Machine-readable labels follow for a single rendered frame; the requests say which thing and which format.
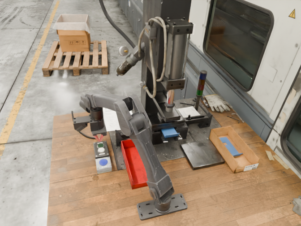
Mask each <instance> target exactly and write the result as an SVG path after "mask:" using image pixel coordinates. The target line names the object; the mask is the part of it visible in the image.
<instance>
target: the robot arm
mask: <svg viewBox="0 0 301 226"><path fill-rule="evenodd" d="M80 97H81V100H80V102H79V105H80V106H81V107H82V108H83V109H84V110H85V111H87V112H88V113H90V114H89V115H88V116H83V117H74V118H73V125H74V129H75V130H76V131H78V132H80V131H81V130H83V129H84V128H86V127H87V124H88V123H90V130H91V133H92V136H94V137H95V138H96V139H97V140H98V142H101V141H102V139H103V137H104V136H106V135H107V130H106V126H105V122H104V117H103V108H107V109H110V110H113V111H115V112H116V115H117V119H118V123H119V126H120V129H121V131H122V132H123V134H124V135H126V136H129V137H130V139H131V140H132V142H133V143H134V145H135V146H136V148H137V150H138V153H139V155H140V158H141V160H142V162H143V164H144V167H145V170H146V176H147V179H148V181H147V185H148V187H149V193H150V196H151V197H153V200H149V201H145V202H141V203H138V204H137V210H138V214H139V218H140V220H141V221H144V220H147V219H151V218H155V217H159V216H163V215H166V214H170V213H174V212H178V211H181V210H185V209H187V208H188V205H187V203H186V201H185V199H184V197H183V195H182V194H181V193H179V194H175V195H172V194H173V193H174V188H173V185H172V182H171V179H170V177H169V174H167V173H166V171H165V169H164V168H163V167H162V165H161V163H160V161H159V159H158V157H157V154H156V152H155V149H154V147H153V144H152V141H151V138H150V132H149V130H148V128H149V125H148V124H149V118H148V115H147V113H146V112H145V110H144V107H143V105H142V104H141V102H140V99H139V97H138V96H137V95H136V94H132V95H130V96H119V95H114V94H111V93H108V92H106V91H105V90H104V89H98V90H95V91H92V92H90V93H87V94H85V95H82V96H80ZM133 108H134V111H135V113H133V114H130V111H131V110H133ZM98 134H101V136H100V138H98V136H97V135H98ZM139 207H140V208H139ZM141 215H142V216H141Z"/></svg>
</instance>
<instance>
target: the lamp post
mask: <svg viewBox="0 0 301 226"><path fill-rule="evenodd" d="M200 73H202V74H207V71H205V70H201V71H200ZM196 96H197V100H196V105H195V109H196V111H198V106H199V102H200V97H202V96H198V95H197V94H196ZM198 113H199V112H198ZM199 114H200V113H199Z"/></svg>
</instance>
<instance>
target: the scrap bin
mask: <svg viewBox="0 0 301 226"><path fill-rule="evenodd" d="M121 150H122V154H123V158H124V161H125V166H126V169H127V173H128V176H129V180H130V184H131V188H132V189H137V188H141V187H147V186H148V185H147V181H148V179H147V176H146V170H145V167H144V164H143V162H142V160H141V158H140V155H139V153H138V150H137V148H136V146H135V145H134V143H133V142H132V140H131V139H128V140H122V141H121Z"/></svg>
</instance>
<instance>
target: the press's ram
mask: <svg viewBox="0 0 301 226"><path fill-rule="evenodd" d="M150 93H151V95H153V91H151V92H150ZM174 95H175V89H174V90H169V91H168V94H166V92H165V91H164V90H157V91H156V95H155V97H154V98H153V101H154V103H155V104H156V106H157V108H158V110H159V112H156V113H147V115H148V118H149V126H150V129H151V131H153V130H161V129H167V128H172V127H178V126H184V125H185V119H184V118H183V116H182V115H181V113H180V111H179V110H178V109H176V108H175V103H174Z"/></svg>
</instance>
